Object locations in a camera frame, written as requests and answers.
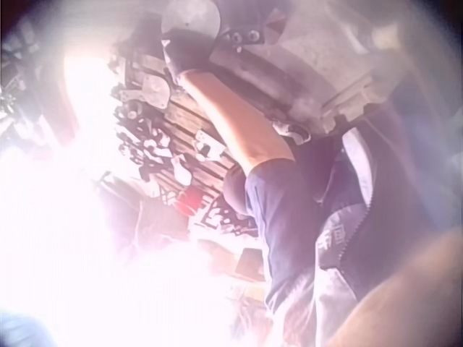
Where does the person's left hand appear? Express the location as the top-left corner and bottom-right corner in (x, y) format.
(161, 30), (219, 86)

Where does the round grey metal disc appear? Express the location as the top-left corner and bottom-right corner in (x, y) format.
(161, 0), (222, 40)

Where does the rounded grey metal plate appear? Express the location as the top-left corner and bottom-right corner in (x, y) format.
(142, 73), (171, 109)

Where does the wooden slatted pallet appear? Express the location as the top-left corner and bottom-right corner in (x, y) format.
(162, 85), (255, 218)

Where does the heap of black metal parts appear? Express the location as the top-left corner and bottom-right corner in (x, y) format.
(111, 82), (175, 182)

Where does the grey concrete machine base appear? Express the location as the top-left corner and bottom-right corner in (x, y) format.
(209, 0), (388, 135)

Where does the white metal piece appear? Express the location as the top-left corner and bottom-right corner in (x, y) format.
(171, 155), (193, 189)

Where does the grey caster wheel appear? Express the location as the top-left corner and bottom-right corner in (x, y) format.
(272, 120), (312, 145)

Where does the red cup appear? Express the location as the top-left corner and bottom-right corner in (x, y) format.
(175, 187), (202, 218)

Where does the black cut-out metal sheet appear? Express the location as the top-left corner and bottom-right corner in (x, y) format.
(194, 200), (258, 237)

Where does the brown box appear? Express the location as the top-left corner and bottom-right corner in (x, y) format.
(234, 247), (269, 283)

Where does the black bracket with bolts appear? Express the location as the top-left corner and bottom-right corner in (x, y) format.
(216, 24), (269, 50)

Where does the small grey metal bracket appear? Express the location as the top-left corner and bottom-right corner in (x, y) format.
(194, 129), (222, 162)

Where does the black spoked metal frame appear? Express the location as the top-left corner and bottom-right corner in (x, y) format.
(0, 21), (48, 121)

